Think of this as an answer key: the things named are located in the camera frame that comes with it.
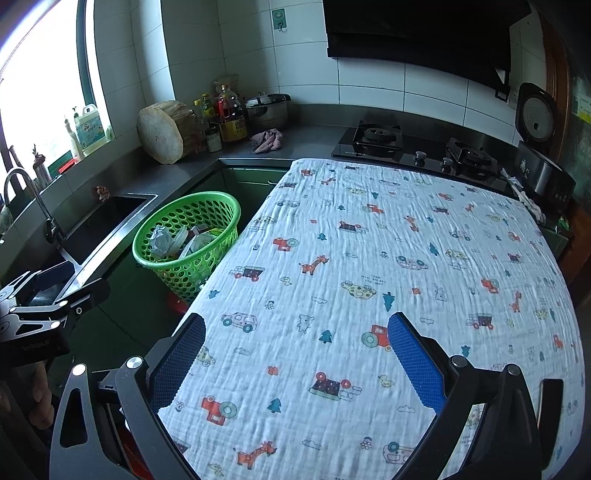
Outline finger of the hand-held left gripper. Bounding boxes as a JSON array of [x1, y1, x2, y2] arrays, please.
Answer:
[[0, 261, 77, 308], [14, 278, 112, 326]]

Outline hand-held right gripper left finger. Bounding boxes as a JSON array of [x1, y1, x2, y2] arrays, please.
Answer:
[[48, 312, 207, 480]]

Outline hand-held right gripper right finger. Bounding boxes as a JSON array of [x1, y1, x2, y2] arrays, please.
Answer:
[[387, 311, 566, 480]]

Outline green plastic basket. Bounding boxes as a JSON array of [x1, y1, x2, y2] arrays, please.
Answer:
[[132, 191, 242, 303]]

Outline white plastic wrapper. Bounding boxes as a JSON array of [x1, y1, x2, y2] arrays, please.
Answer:
[[148, 225, 179, 257]]

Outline clear plastic container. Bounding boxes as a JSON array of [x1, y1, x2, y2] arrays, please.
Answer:
[[178, 231, 222, 260]]

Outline person's left hand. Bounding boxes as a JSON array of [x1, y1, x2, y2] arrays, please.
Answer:
[[25, 357, 58, 430]]

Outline steel sink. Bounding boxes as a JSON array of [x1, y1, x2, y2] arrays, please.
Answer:
[[58, 194, 160, 266]]

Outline metal faucet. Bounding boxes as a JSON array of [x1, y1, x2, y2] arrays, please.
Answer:
[[4, 168, 65, 243]]

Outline flat green and red box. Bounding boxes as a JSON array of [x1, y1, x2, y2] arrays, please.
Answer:
[[48, 154, 79, 175]]

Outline white spray bottle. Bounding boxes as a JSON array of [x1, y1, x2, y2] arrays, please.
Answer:
[[64, 117, 83, 160]]

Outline printed white cloth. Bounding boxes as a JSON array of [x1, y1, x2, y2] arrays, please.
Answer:
[[157, 158, 587, 480]]

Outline white detergent jug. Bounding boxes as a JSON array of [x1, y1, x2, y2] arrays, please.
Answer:
[[74, 104, 105, 156]]

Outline round wooden chopping block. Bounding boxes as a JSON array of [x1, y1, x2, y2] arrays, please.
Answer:
[[137, 100, 197, 165]]

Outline green kitchen cabinet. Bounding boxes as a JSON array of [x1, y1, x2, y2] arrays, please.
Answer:
[[219, 167, 290, 223]]

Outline white rag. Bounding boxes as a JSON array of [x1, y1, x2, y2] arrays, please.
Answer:
[[501, 168, 548, 225]]

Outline black gas stove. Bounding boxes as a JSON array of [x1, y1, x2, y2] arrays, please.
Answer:
[[330, 121, 520, 195]]

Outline black rice cooker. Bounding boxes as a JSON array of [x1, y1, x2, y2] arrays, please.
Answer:
[[514, 82, 577, 215]]

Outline dark sauce bottle yellow label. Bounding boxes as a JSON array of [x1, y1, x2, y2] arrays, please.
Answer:
[[219, 95, 249, 143]]

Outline pink rag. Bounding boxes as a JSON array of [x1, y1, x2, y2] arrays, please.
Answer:
[[250, 129, 284, 154]]

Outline red liquid bottle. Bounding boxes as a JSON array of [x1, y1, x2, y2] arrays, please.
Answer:
[[215, 84, 232, 121]]

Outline metal cooking pot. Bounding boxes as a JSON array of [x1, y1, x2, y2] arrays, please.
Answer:
[[244, 93, 291, 132]]

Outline black range hood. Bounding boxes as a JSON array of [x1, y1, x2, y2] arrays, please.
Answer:
[[322, 0, 532, 88]]

